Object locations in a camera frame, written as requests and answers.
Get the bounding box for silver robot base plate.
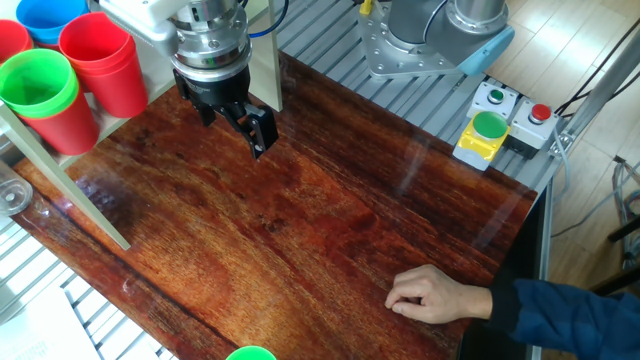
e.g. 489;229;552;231
357;0;464;81

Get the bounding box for black furniture leg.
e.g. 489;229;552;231
589;264;640;297
607;214;640;245

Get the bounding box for blue-sleeved forearm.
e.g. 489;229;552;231
487;277;640;360

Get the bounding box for white wrist-mounted box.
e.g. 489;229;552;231
98;0;180;57

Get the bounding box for white paper sheet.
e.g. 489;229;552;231
0;284;104;360

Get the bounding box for light wooden shelf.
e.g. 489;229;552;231
0;0;284;251

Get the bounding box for clear plastic cup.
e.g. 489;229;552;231
0;159;34;217

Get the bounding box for grey box red button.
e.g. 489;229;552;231
504;97;560;160

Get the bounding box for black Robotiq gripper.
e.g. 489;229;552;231
173;64;280;161

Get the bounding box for blue plastic cup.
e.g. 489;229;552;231
15;0;90;46

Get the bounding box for person's bare hand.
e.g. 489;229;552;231
384;264;494;325

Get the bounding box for black floor cables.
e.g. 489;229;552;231
554;17;640;119

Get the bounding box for red plastic cup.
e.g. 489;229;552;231
0;18;35;65
58;11;149;119
17;87;101;157

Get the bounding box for green plastic cup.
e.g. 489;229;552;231
0;48;80;120
224;345;278;360

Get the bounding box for left green plastic cup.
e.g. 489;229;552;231
224;345;278;360

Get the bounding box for grey box small green button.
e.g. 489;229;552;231
466;81;520;121

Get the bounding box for yellow box big green button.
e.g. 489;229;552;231
452;110;511;172

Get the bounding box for grey cable bundle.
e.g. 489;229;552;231
612;155;640;271

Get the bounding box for aluminium frame post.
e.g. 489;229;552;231
549;42;640;159

